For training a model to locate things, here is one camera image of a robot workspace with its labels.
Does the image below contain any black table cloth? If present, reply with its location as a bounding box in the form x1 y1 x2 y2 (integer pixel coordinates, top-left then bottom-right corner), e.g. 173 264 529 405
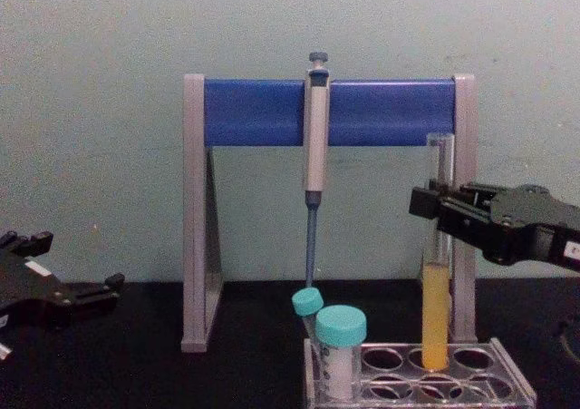
0 278 580 409

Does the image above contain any narrow tube with teal cap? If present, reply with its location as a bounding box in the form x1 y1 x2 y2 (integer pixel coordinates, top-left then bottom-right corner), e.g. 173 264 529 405
291 287 325 352

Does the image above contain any plain pale wall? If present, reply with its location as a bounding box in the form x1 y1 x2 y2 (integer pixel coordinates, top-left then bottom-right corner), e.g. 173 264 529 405
0 0 580 288

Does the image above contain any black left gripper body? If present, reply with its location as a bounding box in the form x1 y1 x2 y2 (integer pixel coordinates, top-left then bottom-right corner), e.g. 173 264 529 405
0 248 77 334

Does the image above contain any grey and blue pipette stand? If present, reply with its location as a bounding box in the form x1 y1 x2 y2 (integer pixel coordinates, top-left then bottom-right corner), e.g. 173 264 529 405
180 73 479 354

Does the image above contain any wide tube with teal cap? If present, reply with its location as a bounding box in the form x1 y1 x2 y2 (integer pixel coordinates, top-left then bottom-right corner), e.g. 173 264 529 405
314 304 369 404

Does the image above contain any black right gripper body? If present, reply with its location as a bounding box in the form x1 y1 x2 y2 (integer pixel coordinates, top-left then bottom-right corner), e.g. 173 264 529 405
482 183 580 275

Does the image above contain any clear plastic tube rack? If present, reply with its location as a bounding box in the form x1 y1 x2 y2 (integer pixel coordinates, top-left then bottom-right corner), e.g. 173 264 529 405
302 336 538 409

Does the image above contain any glass tube with yellow liquid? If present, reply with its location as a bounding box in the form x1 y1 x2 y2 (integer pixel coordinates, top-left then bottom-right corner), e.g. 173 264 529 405
420 131 456 374

